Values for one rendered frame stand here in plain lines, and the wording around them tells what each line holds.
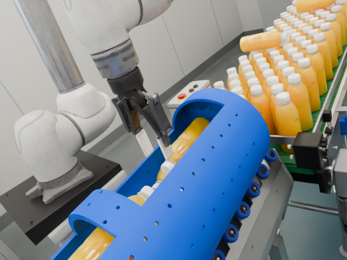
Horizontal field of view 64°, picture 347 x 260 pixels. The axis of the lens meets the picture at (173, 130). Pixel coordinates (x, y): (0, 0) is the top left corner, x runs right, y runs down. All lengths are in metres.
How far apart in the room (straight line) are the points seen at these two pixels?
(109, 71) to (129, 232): 0.31
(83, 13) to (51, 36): 0.50
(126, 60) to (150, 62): 3.46
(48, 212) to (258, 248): 0.64
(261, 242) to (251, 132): 0.30
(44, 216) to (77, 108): 0.37
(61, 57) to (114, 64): 0.50
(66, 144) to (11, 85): 2.27
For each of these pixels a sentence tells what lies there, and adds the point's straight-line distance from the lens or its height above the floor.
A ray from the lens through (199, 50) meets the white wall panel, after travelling 4.78.
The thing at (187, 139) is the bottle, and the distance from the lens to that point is 0.76.
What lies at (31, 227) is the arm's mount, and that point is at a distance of 0.98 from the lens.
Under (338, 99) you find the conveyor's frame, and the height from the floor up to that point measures 0.90.
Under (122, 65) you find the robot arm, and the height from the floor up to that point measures 1.41.
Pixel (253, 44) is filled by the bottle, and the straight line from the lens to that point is 1.34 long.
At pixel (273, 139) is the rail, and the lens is 0.96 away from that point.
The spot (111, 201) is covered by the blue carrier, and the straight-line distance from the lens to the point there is 0.52.
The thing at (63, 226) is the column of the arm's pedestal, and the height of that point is 1.00.
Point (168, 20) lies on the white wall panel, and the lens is 4.36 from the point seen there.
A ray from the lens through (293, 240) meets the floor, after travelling 1.88.
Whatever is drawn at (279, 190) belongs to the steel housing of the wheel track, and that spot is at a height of 0.87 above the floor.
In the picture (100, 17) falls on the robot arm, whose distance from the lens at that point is 0.55.
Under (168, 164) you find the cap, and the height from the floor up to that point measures 1.13.
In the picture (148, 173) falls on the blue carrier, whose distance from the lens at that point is 0.80.
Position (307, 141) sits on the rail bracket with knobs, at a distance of 0.87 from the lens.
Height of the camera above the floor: 1.52
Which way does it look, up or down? 27 degrees down
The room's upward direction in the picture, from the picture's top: 24 degrees counter-clockwise
